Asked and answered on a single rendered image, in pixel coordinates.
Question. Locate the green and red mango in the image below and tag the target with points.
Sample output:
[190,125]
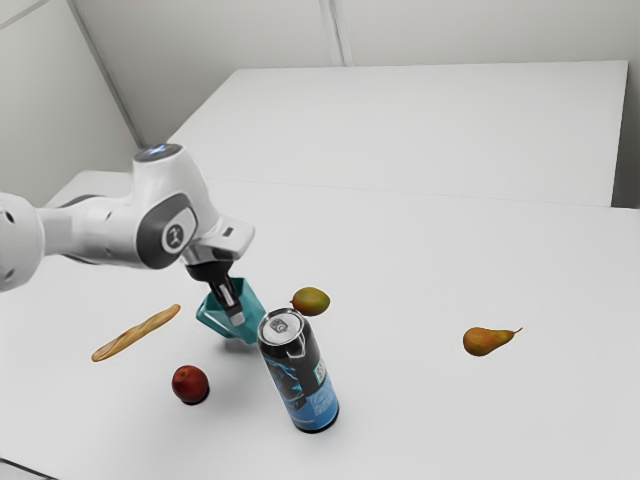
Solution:
[311,301]

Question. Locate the teal faceted mug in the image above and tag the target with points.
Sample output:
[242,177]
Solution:
[245,312]

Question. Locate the yellow-brown pear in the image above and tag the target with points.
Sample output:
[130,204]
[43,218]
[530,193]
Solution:
[485,341]

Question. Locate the baguette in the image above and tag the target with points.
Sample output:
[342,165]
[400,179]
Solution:
[135,333]

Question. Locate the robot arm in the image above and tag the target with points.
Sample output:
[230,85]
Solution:
[160,220]

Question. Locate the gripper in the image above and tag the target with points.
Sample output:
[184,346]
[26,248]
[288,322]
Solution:
[209,272]

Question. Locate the black and blue drink can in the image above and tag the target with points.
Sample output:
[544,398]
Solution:
[300,372]

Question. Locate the red apple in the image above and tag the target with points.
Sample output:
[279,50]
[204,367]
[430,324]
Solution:
[190,383]

